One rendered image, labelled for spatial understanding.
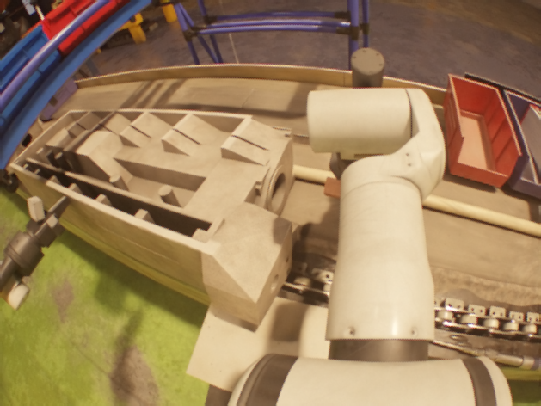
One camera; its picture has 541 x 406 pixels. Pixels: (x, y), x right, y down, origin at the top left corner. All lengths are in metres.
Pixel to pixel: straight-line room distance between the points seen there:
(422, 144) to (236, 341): 0.48
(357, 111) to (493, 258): 0.60
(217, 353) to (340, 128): 0.47
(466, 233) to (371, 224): 0.59
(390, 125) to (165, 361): 1.47
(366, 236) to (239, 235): 0.27
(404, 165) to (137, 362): 1.59
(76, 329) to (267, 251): 1.74
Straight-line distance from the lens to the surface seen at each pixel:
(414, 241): 0.18
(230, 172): 0.54
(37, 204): 0.66
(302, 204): 0.69
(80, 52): 0.78
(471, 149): 0.96
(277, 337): 0.55
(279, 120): 0.92
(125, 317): 1.73
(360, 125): 0.25
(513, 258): 0.81
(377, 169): 0.20
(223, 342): 0.57
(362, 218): 0.18
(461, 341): 0.65
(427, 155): 0.21
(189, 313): 1.50
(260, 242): 0.42
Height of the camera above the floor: 1.34
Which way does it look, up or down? 56 degrees down
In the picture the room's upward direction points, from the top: 17 degrees counter-clockwise
